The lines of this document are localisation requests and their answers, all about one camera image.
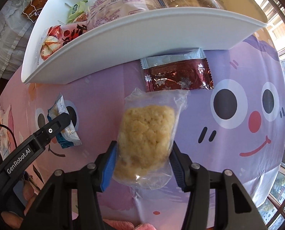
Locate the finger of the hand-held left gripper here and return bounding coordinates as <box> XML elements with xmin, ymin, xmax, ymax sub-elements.
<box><xmin>32</xmin><ymin>112</ymin><xmax>70</xmax><ymax>149</ymax></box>

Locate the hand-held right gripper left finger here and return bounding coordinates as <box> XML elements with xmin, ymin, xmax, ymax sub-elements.
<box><xmin>19</xmin><ymin>140</ymin><xmax>118</xmax><ymax>230</ymax></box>

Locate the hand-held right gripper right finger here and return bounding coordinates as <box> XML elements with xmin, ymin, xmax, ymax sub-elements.
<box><xmin>170</xmin><ymin>141</ymin><xmax>261</xmax><ymax>230</ymax></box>

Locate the blue snack packet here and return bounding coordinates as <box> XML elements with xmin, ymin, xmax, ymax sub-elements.
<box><xmin>47</xmin><ymin>93</ymin><xmax>82</xmax><ymax>149</ymax></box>

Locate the clear rice cake packet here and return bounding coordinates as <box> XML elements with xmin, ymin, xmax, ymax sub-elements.
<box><xmin>112</xmin><ymin>87</ymin><xmax>189</xmax><ymax>190</ymax></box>

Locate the red white snack bag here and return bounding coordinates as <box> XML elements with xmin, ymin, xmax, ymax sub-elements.
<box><xmin>38</xmin><ymin>24</ymin><xmax>88</xmax><ymax>60</ymax></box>

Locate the green snack packet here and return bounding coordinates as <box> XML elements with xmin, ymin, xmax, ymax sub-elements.
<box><xmin>67</xmin><ymin>0</ymin><xmax>88</xmax><ymax>24</ymax></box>

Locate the white plastic bin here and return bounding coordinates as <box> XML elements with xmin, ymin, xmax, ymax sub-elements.
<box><xmin>21</xmin><ymin>0</ymin><xmax>269</xmax><ymax>85</ymax></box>

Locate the clear printed bread bag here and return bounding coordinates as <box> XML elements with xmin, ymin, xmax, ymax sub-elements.
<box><xmin>86</xmin><ymin>0</ymin><xmax>148</xmax><ymax>29</ymax></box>

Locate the person's left hand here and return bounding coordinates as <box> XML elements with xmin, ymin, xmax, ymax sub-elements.
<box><xmin>0</xmin><ymin>180</ymin><xmax>41</xmax><ymax>221</ymax></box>

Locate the cartoon printed tablecloth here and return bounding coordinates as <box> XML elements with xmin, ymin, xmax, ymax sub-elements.
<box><xmin>0</xmin><ymin>29</ymin><xmax>285</xmax><ymax>230</ymax></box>

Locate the brown snowflake foil packet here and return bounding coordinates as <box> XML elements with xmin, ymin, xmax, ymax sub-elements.
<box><xmin>140</xmin><ymin>48</ymin><xmax>215</xmax><ymax>93</ymax></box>

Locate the white lace cover cloth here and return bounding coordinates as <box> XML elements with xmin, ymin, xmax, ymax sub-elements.
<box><xmin>0</xmin><ymin>0</ymin><xmax>41</xmax><ymax>79</ymax></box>

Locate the wooden desk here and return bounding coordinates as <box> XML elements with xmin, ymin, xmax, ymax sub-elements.
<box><xmin>20</xmin><ymin>0</ymin><xmax>47</xmax><ymax>22</ymax></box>

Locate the window with metal grille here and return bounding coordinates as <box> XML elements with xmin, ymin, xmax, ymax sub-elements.
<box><xmin>236</xmin><ymin>0</ymin><xmax>285</xmax><ymax>230</ymax></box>

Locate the black cable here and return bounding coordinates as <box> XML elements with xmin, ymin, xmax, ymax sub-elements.
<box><xmin>0</xmin><ymin>124</ymin><xmax>15</xmax><ymax>139</ymax></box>

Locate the white charger cable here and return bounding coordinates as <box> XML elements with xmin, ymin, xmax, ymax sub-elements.
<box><xmin>23</xmin><ymin>0</ymin><xmax>43</xmax><ymax>22</ymax></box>

